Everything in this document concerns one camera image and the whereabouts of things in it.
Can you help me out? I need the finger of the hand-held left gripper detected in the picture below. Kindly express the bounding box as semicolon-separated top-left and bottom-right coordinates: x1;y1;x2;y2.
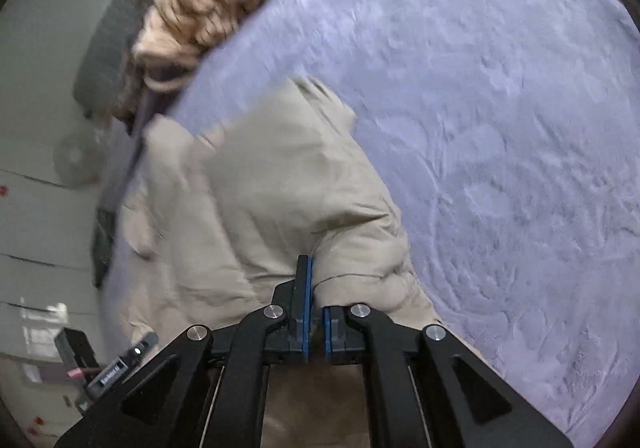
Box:
86;332;161;402

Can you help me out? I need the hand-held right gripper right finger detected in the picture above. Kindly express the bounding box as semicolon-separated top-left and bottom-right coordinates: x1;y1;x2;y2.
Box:
323;303;574;448

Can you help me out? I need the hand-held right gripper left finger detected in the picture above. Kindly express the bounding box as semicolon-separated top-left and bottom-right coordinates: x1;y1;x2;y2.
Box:
54;255;314;448

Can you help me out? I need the beige puffer jacket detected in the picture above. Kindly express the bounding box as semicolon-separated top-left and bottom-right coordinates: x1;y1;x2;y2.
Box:
120;76;482;448

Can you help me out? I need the clear round plastic object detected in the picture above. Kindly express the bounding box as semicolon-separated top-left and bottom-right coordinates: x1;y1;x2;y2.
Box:
53;128;102;190

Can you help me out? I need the purple fleece blanket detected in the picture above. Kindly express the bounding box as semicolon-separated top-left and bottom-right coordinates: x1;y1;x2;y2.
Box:
97;0;639;435

